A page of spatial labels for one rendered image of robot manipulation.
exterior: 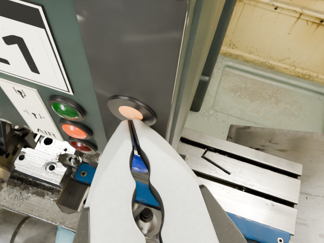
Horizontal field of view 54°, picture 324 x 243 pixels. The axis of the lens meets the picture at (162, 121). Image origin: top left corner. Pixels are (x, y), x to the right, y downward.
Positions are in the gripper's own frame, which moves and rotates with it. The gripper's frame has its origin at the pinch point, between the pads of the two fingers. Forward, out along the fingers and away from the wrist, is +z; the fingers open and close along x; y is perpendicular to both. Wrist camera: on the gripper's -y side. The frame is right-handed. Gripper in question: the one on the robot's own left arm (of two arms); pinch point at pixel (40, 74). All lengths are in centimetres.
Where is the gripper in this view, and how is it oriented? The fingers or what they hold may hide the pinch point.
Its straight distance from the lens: 71.6
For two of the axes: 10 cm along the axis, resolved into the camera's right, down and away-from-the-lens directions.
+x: 9.5, 3.0, -0.9
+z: 3.1, -8.4, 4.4
